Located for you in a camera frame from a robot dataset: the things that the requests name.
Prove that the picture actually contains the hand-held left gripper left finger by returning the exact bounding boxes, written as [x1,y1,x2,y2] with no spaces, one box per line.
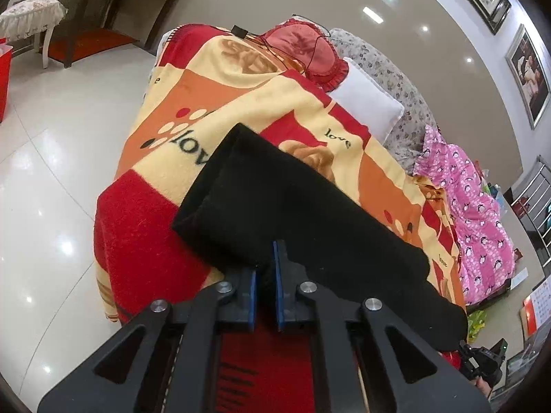
[37,267,259,413]

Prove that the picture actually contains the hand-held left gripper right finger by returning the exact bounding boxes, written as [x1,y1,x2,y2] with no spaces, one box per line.
[272,240,492,413]

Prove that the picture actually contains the black pants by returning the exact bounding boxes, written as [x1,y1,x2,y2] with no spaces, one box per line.
[171,123,469,351]

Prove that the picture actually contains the green plastic bag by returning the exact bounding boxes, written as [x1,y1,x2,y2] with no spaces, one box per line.
[467,310,488,345]

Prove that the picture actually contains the red and white box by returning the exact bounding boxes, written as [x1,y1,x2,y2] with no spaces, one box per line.
[519,279,551,341]

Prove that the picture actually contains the white paper sheet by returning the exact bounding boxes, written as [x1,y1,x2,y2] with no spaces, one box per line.
[508,267,529,289]

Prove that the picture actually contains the red orange printed blanket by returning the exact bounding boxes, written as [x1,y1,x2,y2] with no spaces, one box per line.
[94,23,468,413]

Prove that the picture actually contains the pink penguin print blanket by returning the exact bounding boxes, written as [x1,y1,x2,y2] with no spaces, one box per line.
[412,124,517,306]

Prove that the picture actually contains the metal railing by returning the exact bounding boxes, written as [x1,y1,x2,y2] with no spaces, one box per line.
[510,155,551,267]

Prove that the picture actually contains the white pillow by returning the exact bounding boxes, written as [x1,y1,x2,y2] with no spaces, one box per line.
[329,57,405,140]

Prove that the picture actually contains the red ruffled pillow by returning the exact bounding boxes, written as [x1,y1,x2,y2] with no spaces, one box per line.
[262,19,350,93]

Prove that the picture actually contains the grey floral bed cover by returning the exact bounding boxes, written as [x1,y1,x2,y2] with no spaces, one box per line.
[327,28,437,162]

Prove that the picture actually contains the silver framed photo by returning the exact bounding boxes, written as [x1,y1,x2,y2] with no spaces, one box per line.
[505,23,551,130]

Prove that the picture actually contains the red floor mat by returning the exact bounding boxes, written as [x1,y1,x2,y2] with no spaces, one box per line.
[47,28,141,62]

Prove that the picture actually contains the red plastic bin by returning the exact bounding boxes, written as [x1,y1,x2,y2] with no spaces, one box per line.
[0,39,13,122]

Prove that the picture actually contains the white chair with floral cushion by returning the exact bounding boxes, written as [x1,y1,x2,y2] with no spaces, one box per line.
[0,0,70,70]

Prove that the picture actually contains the thin black cable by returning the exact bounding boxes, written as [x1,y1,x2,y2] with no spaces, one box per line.
[254,14,334,76]

